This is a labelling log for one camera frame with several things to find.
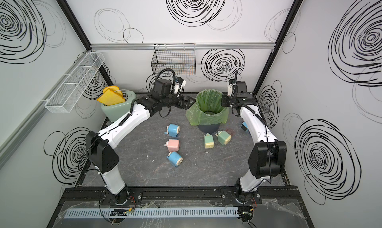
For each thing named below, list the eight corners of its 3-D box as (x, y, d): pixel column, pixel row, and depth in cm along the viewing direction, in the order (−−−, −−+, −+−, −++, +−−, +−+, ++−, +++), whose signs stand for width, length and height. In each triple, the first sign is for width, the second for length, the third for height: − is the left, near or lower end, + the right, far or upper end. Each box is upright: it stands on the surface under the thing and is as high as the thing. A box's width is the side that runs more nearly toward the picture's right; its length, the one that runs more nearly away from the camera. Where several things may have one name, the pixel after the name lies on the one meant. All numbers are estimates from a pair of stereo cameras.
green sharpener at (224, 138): (222, 147, 92) (224, 142, 87) (215, 137, 96) (216, 132, 91) (230, 142, 94) (232, 137, 89) (222, 133, 99) (224, 127, 93)
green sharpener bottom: (204, 149, 91) (204, 145, 86) (203, 138, 96) (204, 133, 91) (213, 149, 91) (214, 145, 86) (212, 138, 96) (213, 133, 91)
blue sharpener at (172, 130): (166, 135, 97) (165, 129, 92) (169, 129, 101) (168, 123, 95) (177, 138, 96) (176, 132, 90) (180, 131, 99) (179, 125, 94)
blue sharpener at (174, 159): (167, 161, 87) (165, 156, 81) (173, 154, 89) (172, 149, 84) (178, 169, 84) (176, 165, 78) (183, 161, 86) (183, 157, 81)
